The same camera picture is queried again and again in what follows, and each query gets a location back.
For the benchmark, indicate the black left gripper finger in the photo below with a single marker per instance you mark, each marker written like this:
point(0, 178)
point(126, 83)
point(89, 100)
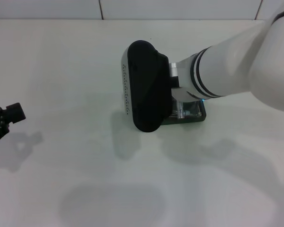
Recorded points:
point(14, 108)
point(17, 118)

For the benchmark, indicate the clear white glasses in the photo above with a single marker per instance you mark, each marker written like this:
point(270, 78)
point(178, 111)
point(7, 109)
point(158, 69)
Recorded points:
point(191, 110)

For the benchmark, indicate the green glasses case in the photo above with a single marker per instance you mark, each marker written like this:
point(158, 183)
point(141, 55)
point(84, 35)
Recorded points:
point(194, 120)

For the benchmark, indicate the right gripper silver plug post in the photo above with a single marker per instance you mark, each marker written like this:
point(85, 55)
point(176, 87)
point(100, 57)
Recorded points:
point(180, 111)

